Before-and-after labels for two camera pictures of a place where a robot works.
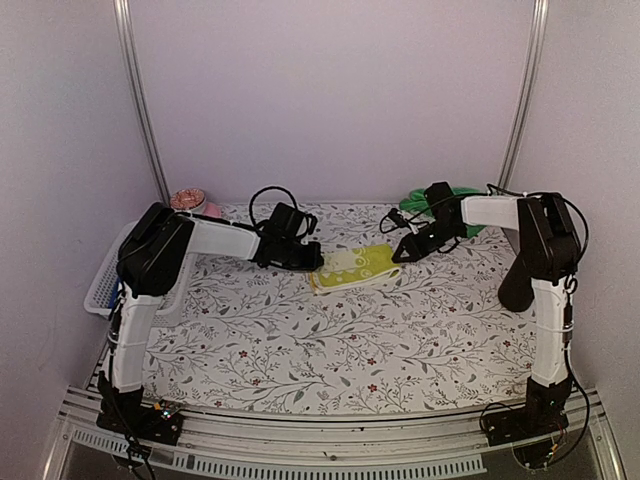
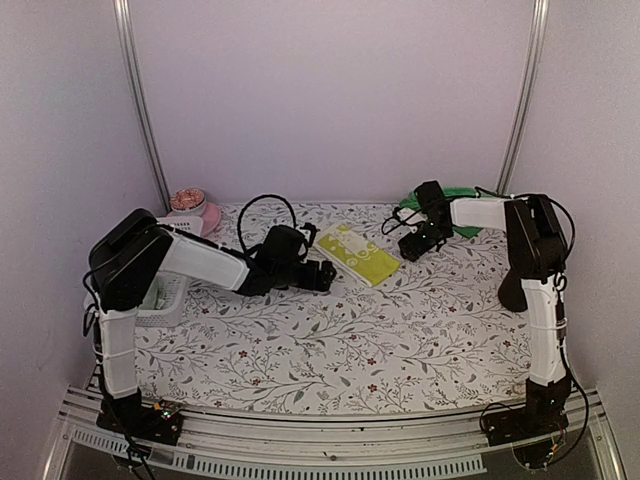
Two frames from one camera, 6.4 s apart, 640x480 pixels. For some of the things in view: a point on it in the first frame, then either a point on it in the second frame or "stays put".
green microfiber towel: x=415 y=201 stays put
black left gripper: x=315 y=259 -> x=312 y=283
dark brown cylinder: x=516 y=290 stays put
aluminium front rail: x=449 y=446 stays put
